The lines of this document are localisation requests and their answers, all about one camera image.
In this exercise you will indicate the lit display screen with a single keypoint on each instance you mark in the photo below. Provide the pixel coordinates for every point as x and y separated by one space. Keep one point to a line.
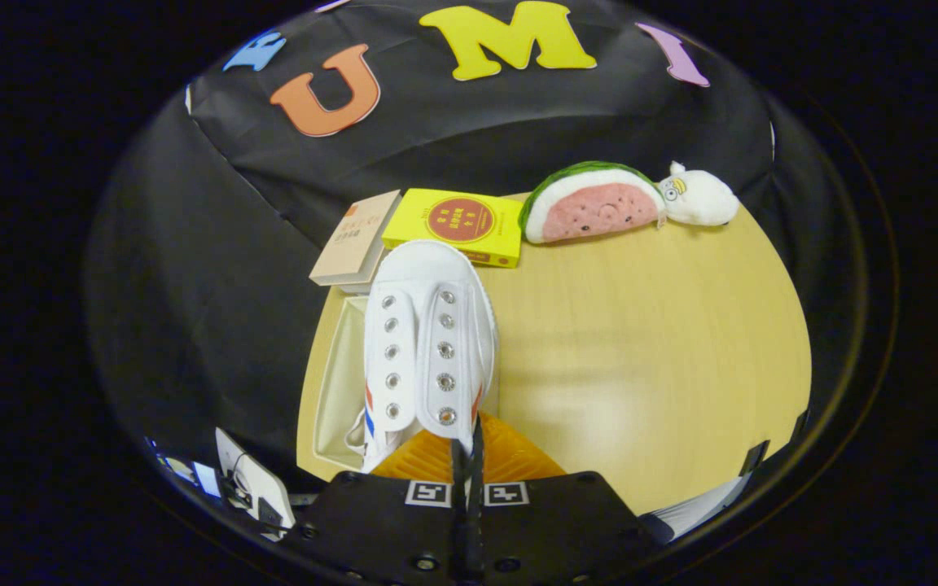
207 478

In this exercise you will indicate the white flat device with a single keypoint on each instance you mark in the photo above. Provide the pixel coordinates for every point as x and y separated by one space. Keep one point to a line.
261 488

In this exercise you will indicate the white canvas shoe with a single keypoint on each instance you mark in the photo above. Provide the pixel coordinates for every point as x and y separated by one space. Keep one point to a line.
428 277

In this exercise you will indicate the black backdrop cloth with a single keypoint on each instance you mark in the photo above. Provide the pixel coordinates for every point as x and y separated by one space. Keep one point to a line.
192 285

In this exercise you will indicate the yellow book red circle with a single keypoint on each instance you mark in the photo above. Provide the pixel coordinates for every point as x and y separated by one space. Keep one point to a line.
453 220

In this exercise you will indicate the beige fabric storage box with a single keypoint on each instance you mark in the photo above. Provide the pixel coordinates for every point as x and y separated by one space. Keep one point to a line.
343 366

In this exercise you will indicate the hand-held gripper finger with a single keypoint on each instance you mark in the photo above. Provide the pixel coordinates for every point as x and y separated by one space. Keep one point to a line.
460 472
477 472

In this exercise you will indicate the beige book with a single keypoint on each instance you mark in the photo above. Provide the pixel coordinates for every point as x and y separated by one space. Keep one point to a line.
355 236

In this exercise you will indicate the watermelon slice plush toy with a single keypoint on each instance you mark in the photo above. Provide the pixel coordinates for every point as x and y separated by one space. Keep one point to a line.
591 207

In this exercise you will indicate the white plush toy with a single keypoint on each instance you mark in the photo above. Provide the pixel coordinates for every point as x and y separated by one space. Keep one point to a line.
705 199

